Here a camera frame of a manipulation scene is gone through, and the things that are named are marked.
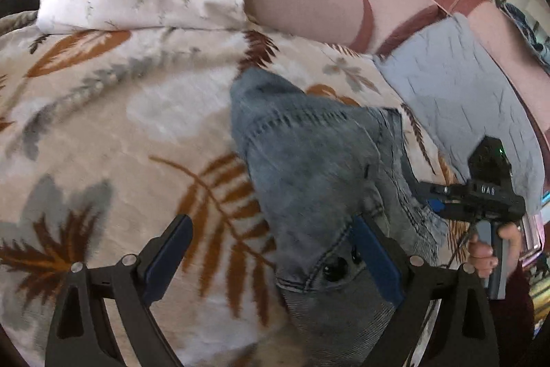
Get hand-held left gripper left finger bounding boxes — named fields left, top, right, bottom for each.
left=45, top=214, right=194, bottom=367

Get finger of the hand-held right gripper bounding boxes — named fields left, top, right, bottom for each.
left=425, top=197, right=448, bottom=217

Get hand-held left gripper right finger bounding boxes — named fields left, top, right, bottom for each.
left=350, top=215, right=502, bottom=367

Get blue denim pants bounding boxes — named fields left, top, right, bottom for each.
left=229, top=66, right=450, bottom=367

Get person's right forearm maroon sleeve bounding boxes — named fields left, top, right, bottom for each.
left=489, top=261, right=536, bottom=353

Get person's right hand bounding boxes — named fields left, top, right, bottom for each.
left=467, top=222, right=523, bottom=278

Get grey quilted pillow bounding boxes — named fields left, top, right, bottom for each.
left=372, top=13, right=547, bottom=216

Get leaf print cream blanket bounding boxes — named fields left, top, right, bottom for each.
left=0, top=11, right=475, bottom=367

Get blue patterned item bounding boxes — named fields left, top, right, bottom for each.
left=502, top=3, right=550, bottom=72

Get dark cloth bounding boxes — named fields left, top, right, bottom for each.
left=0, top=0, right=44, bottom=23

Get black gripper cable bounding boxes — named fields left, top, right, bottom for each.
left=444, top=233, right=474, bottom=270

